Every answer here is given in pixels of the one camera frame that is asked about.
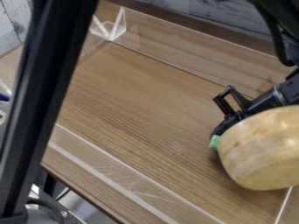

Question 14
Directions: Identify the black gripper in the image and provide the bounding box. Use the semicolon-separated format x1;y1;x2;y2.
209;85;253;138

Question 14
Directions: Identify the green rectangular block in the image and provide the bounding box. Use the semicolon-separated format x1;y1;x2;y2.
209;135;220;151

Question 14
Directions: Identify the light wooden bowl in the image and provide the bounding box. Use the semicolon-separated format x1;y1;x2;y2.
217;106;299;191

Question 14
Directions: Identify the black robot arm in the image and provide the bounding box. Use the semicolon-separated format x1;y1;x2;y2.
0;0;299;224

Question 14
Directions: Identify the black table leg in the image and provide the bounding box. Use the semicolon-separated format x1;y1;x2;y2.
42;174;57;196

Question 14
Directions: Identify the blue object at left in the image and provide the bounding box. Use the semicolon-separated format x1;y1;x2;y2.
0;93;10;102

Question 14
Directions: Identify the clear acrylic tray wall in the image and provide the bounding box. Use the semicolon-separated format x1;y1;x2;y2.
0;5;299;224

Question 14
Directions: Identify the clear acrylic corner bracket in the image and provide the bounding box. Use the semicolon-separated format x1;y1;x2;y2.
89;7;126;41

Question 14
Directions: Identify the metal base plate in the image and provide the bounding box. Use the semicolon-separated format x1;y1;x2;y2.
38;192;86;224

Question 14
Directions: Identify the black cable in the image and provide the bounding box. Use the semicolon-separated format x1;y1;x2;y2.
25;197;65;224

